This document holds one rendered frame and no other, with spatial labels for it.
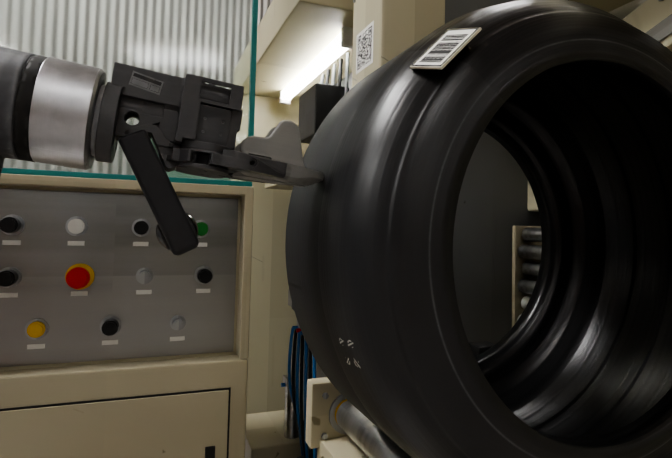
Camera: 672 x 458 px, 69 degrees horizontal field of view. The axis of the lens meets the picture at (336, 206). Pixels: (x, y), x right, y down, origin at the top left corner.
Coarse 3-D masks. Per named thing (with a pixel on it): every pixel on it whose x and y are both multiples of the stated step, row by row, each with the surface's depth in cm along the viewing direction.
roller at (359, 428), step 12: (336, 408) 74; (348, 408) 72; (336, 420) 74; (348, 420) 70; (360, 420) 67; (348, 432) 69; (360, 432) 66; (372, 432) 64; (360, 444) 65; (372, 444) 62; (384, 444) 60; (396, 444) 59; (372, 456) 62; (384, 456) 59; (396, 456) 57; (408, 456) 56
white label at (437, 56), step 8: (448, 32) 47; (456, 32) 46; (464, 32) 45; (472, 32) 44; (440, 40) 46; (448, 40) 45; (456, 40) 45; (464, 40) 44; (432, 48) 46; (440, 48) 45; (448, 48) 44; (456, 48) 43; (424, 56) 45; (432, 56) 45; (440, 56) 44; (448, 56) 43; (416, 64) 45; (424, 64) 44; (432, 64) 44; (440, 64) 43
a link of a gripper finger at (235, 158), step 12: (204, 156) 44; (216, 156) 43; (228, 156) 43; (240, 156) 43; (252, 156) 44; (228, 168) 44; (240, 168) 43; (252, 168) 44; (264, 168) 44; (276, 168) 46
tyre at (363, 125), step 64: (384, 64) 58; (448, 64) 45; (512, 64) 45; (576, 64) 50; (640, 64) 51; (320, 128) 61; (384, 128) 44; (448, 128) 43; (512, 128) 78; (576, 128) 77; (640, 128) 68; (320, 192) 50; (384, 192) 42; (448, 192) 42; (576, 192) 81; (640, 192) 73; (320, 256) 48; (384, 256) 42; (448, 256) 42; (576, 256) 82; (640, 256) 74; (320, 320) 50; (384, 320) 42; (448, 320) 42; (576, 320) 79; (640, 320) 71; (384, 384) 43; (448, 384) 42; (512, 384) 75; (576, 384) 72; (640, 384) 65; (448, 448) 44; (512, 448) 44; (576, 448) 46; (640, 448) 49
